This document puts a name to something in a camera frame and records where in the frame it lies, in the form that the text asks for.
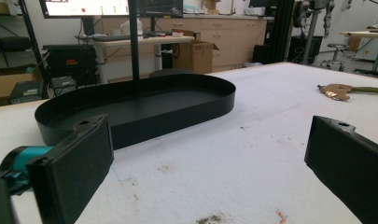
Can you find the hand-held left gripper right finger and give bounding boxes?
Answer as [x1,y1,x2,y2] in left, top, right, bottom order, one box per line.
[303,115,378,224]

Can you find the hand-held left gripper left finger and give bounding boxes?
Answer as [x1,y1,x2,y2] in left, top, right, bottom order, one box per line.
[25,113,116,224]

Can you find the teal and black tool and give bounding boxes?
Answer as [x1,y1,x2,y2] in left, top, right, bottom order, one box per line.
[0,145,54,196]

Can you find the small grey device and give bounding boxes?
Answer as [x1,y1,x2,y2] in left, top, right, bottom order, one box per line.
[49,76,77,96]

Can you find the black electronic device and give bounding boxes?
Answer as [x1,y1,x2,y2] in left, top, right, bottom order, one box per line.
[7,79,45,105]

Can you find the metal stool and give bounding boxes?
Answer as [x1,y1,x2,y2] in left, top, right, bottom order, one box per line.
[319,43,350,72]

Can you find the black equipment case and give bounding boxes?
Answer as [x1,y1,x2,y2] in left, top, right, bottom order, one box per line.
[42,44,99,87]

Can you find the flat cardboard box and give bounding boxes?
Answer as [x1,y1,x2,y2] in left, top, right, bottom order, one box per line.
[0,65,43,100]

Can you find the black oval tray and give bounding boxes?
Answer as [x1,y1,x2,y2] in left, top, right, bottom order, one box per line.
[34,73,237,151]

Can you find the light wooden side table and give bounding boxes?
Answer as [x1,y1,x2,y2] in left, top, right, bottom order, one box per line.
[339,30,378,79]

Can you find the grey metal stand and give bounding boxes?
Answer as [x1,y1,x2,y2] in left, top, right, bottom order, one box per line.
[301,7,321,65]

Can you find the black keyboard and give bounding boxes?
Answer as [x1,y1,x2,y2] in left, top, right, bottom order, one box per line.
[91,35,133,43]

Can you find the black upright pole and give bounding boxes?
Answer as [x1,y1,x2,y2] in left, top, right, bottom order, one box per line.
[128,0,141,96]

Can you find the black round seat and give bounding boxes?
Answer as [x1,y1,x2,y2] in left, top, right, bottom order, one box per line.
[148,68,196,78]

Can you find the black shelf rack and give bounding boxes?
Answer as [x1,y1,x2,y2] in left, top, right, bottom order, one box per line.
[0,0,45,77]

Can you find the light wooden desk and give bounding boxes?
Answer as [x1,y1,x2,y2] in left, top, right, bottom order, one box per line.
[75,35,196,85]

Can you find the bright computer monitor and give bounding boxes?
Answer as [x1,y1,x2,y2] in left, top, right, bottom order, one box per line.
[38,0,131,20]

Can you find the open cardboard box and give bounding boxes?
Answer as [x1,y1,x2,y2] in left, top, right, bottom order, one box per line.
[172,29,220,75]

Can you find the light wooden cabinets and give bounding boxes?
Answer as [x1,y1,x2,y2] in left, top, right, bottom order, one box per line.
[100,14,269,73]

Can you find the dark computer monitor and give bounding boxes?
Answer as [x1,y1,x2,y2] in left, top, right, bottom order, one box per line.
[136,0,185,19]

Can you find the green handled copper tool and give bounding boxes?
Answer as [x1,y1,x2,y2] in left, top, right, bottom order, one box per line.
[316,83,378,102]

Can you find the black metal frame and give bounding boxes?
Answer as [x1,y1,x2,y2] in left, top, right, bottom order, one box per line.
[268,0,296,64]

